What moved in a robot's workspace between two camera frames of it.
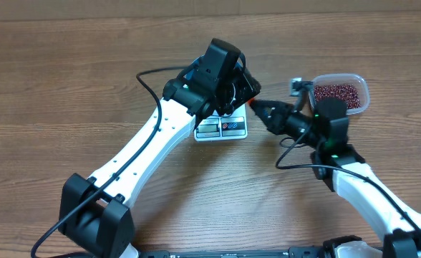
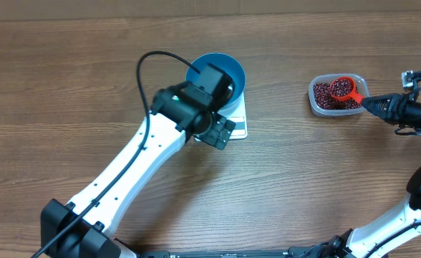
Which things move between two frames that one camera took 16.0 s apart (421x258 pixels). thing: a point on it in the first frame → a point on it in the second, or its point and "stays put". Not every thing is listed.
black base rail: [291, 252] stays put
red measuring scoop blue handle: [250, 100] → [342, 88]
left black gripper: [249, 89] → [219, 135]
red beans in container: [349, 92] stays put
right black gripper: [283, 114] → [394, 110]
